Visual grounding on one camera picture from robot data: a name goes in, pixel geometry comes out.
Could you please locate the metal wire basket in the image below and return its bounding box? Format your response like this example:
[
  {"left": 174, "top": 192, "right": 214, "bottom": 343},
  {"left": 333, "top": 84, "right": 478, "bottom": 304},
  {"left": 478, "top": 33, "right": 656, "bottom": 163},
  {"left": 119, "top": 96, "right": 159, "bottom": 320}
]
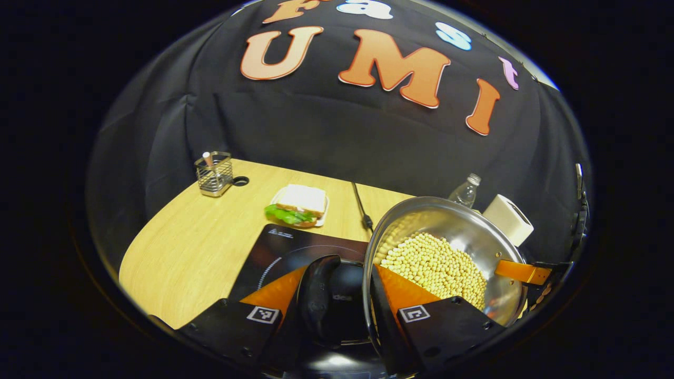
[{"left": 194, "top": 151, "right": 234, "bottom": 198}]

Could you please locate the white toaster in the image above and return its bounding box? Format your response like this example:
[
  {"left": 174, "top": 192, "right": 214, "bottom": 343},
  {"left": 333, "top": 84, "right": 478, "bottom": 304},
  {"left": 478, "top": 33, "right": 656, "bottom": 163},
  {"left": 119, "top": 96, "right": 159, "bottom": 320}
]
[{"left": 482, "top": 194, "right": 535, "bottom": 247}]

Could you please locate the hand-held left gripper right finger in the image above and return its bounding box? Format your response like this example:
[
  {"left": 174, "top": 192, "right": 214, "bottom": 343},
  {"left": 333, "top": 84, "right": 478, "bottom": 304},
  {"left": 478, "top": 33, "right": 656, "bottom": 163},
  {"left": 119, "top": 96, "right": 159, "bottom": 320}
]
[{"left": 369, "top": 264, "right": 507, "bottom": 378}]

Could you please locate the steel pot with black handles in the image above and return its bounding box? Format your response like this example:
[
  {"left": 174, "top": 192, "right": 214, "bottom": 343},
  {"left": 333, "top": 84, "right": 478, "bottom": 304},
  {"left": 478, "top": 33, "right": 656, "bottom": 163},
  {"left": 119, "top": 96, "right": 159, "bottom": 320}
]
[{"left": 296, "top": 196, "right": 529, "bottom": 379}]

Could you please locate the clear plastic water bottle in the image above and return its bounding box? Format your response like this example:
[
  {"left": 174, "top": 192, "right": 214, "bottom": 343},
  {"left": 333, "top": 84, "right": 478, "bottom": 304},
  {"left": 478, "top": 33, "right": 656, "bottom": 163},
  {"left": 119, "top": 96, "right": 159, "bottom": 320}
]
[{"left": 448, "top": 173, "right": 482, "bottom": 209}]

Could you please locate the pile of soybeans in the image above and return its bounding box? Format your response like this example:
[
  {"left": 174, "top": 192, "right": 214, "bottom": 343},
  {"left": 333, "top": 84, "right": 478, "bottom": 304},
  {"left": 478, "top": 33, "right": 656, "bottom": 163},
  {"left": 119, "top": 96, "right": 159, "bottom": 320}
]
[{"left": 373, "top": 213, "right": 488, "bottom": 311}]

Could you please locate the black power cable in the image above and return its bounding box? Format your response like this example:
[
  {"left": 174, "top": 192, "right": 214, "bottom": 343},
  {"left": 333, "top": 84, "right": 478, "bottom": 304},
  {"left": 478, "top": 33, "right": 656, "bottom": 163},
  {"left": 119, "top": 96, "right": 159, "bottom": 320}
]
[{"left": 351, "top": 181, "right": 375, "bottom": 233}]

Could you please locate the sandwich with green lettuce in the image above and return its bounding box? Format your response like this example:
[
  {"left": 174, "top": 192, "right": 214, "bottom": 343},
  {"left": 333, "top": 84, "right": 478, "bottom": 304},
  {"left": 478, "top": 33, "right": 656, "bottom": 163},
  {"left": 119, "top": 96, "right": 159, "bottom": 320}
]
[{"left": 264, "top": 184, "right": 328, "bottom": 228}]

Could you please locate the black induction cooktop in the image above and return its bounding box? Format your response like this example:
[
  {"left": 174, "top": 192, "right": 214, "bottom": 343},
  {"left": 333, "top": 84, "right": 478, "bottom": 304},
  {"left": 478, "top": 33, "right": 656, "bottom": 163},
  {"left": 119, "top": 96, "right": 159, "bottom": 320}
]
[{"left": 227, "top": 223, "right": 370, "bottom": 348}]

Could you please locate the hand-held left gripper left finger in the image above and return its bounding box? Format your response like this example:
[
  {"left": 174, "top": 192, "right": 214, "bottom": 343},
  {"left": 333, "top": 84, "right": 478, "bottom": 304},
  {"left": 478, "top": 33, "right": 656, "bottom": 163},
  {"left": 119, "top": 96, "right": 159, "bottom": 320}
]
[{"left": 175, "top": 264, "right": 311, "bottom": 372}]

